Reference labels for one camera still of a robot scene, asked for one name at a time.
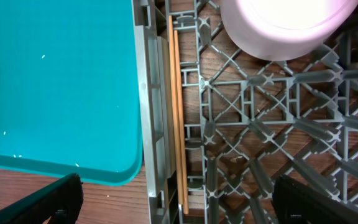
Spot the teal serving tray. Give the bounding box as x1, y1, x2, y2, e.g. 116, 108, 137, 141
0, 0, 142, 185

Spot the pink bowl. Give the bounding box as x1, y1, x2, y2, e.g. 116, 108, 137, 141
220, 0, 358, 61

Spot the wooden chopstick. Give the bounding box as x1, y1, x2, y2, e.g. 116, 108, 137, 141
173, 30, 189, 215
167, 16, 184, 205

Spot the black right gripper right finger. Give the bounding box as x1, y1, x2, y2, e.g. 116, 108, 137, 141
272, 175, 358, 224

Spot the grey dishwasher rack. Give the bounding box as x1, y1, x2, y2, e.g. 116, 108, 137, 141
132, 1, 358, 223

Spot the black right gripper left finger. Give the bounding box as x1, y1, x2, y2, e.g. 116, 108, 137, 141
0, 173, 84, 224

